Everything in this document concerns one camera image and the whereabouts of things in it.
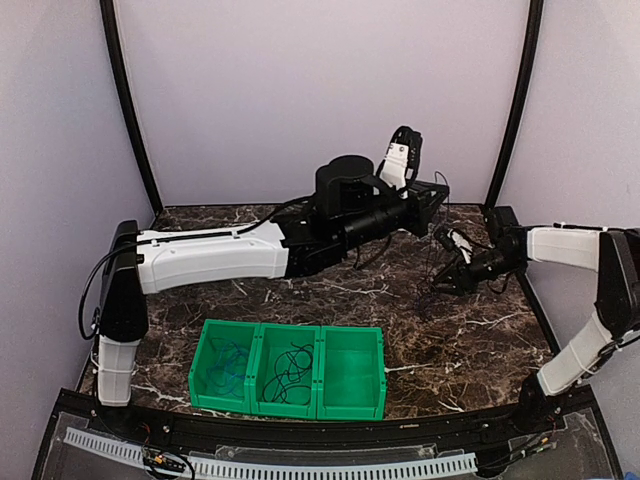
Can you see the left black frame post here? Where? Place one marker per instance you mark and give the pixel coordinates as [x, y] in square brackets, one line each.
[127, 107]

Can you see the green plastic bin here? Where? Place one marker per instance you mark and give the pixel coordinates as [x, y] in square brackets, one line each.
[284, 376]
[220, 374]
[352, 384]

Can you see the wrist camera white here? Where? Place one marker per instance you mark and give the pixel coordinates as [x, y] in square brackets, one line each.
[452, 240]
[400, 160]

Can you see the black frame post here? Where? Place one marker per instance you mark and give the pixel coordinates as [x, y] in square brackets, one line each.
[525, 70]
[127, 107]

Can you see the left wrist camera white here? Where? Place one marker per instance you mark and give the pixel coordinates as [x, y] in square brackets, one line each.
[400, 160]

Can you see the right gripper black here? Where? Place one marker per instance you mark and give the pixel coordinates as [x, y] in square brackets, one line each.
[461, 276]

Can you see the left green plastic bin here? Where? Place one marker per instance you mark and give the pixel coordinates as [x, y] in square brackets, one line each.
[220, 374]

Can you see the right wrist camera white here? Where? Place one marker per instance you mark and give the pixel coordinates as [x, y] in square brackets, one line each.
[452, 240]

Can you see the black front rail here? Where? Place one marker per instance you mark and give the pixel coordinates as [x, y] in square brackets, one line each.
[206, 432]

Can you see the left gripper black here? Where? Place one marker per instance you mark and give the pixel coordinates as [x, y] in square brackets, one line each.
[427, 202]

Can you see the right black frame post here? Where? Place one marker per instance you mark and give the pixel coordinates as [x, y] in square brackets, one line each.
[525, 70]

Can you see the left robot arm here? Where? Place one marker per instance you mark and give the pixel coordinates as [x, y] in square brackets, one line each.
[352, 205]

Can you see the middle green plastic bin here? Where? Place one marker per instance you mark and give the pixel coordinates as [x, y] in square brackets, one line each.
[284, 376]

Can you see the right green plastic bin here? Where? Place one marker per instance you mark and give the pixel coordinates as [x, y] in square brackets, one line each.
[352, 384]

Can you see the white slotted cable duct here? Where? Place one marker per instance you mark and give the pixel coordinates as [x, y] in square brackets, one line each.
[199, 467]

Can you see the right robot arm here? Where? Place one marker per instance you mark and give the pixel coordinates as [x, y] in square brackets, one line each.
[590, 273]

